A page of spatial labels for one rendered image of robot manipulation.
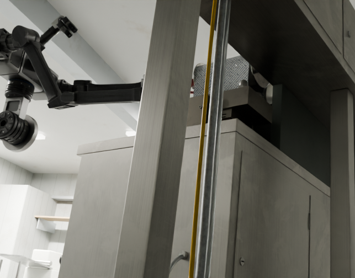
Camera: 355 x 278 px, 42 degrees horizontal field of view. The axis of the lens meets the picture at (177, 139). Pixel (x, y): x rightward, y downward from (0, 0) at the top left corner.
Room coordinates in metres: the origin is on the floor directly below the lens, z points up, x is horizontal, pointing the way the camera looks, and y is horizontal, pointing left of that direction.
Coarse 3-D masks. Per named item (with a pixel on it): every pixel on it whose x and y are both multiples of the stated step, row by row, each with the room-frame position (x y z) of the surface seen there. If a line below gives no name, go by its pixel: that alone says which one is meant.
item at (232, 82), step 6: (246, 72) 1.46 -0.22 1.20; (228, 78) 1.51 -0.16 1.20; (234, 78) 1.49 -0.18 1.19; (240, 78) 1.48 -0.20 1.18; (246, 78) 1.46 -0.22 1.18; (198, 84) 1.59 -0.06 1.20; (204, 84) 1.58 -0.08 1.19; (210, 84) 1.56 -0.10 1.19; (228, 84) 1.51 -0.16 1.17; (234, 84) 1.49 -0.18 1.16; (198, 90) 1.59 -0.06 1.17; (210, 90) 1.56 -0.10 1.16
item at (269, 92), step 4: (268, 84) 1.56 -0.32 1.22; (264, 88) 1.56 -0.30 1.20; (268, 88) 1.56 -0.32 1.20; (272, 88) 1.58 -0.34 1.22; (264, 92) 1.55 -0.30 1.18; (268, 92) 1.56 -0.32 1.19; (272, 92) 1.58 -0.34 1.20; (264, 96) 1.55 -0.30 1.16; (268, 96) 1.56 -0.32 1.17; (268, 100) 1.56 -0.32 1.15
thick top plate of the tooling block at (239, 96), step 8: (240, 88) 1.25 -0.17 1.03; (248, 88) 1.23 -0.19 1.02; (224, 96) 1.28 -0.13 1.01; (232, 96) 1.26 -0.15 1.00; (240, 96) 1.25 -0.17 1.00; (248, 96) 1.23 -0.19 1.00; (256, 96) 1.27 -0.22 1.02; (224, 104) 1.28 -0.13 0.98; (232, 104) 1.26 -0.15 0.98; (240, 104) 1.24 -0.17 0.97; (248, 104) 1.23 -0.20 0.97; (256, 104) 1.27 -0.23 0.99; (264, 104) 1.31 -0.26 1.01; (240, 112) 1.30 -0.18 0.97; (248, 112) 1.29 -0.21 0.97; (256, 112) 1.28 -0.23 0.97; (264, 112) 1.31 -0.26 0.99; (256, 120) 1.34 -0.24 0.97; (264, 120) 1.34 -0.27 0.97
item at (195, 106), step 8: (200, 96) 1.31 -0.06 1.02; (208, 96) 1.31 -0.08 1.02; (192, 104) 1.33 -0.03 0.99; (200, 104) 1.31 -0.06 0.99; (208, 104) 1.31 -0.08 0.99; (192, 112) 1.33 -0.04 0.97; (200, 112) 1.31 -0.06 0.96; (208, 112) 1.31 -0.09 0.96; (192, 120) 1.33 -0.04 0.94; (200, 120) 1.31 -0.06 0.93
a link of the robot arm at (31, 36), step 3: (30, 30) 1.83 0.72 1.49; (33, 30) 1.85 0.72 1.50; (30, 33) 1.82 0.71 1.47; (33, 33) 1.84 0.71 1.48; (30, 36) 1.83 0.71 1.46; (33, 36) 1.84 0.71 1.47; (30, 39) 1.84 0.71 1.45; (33, 39) 1.85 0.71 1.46; (15, 42) 1.85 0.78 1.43; (15, 45) 1.85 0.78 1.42; (18, 45) 1.85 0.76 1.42; (21, 48) 1.90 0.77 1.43
